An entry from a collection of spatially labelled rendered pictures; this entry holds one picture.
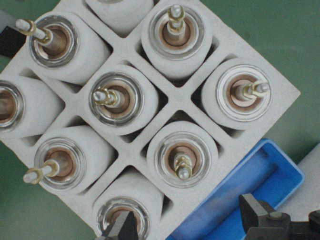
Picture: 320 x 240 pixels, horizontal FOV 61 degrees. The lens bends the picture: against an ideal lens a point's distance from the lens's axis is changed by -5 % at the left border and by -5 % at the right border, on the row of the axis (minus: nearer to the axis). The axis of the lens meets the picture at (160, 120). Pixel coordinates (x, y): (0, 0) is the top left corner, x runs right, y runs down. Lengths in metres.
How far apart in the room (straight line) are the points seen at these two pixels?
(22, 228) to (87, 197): 0.32
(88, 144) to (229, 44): 0.26
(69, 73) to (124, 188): 0.17
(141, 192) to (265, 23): 0.46
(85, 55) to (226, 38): 0.21
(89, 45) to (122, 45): 0.07
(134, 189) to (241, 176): 0.31
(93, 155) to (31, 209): 0.38
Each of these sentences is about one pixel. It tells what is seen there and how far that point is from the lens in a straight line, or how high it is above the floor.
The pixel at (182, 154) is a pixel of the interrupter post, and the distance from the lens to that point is 0.35.
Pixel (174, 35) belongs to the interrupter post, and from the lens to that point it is 0.36.
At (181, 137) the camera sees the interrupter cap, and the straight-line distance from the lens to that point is 0.37.
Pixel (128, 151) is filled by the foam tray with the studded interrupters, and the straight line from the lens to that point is 0.45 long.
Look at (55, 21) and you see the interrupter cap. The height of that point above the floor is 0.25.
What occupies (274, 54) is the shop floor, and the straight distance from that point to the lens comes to 0.67.
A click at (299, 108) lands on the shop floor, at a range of 0.68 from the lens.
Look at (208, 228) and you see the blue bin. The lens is 0.67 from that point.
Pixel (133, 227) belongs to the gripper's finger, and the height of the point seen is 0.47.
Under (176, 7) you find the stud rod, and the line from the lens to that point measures 0.30.
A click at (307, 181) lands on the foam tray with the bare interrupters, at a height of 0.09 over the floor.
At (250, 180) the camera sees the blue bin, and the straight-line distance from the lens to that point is 0.66.
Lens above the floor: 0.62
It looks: 86 degrees down
